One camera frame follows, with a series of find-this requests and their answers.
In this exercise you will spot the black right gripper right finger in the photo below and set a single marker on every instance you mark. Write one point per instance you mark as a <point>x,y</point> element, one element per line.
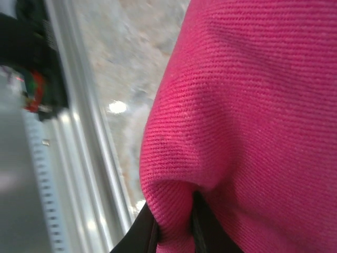
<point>208,229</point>

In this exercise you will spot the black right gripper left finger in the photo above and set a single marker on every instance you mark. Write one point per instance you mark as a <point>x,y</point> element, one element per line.
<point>137,237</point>

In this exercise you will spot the pink long pants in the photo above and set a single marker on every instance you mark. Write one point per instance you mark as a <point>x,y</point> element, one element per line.
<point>250,118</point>

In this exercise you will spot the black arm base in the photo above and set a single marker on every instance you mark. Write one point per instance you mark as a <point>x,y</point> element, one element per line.
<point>31,44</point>

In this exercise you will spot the silver aluminium frame rail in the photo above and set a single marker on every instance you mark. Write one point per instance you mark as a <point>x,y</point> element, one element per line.
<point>87,147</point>

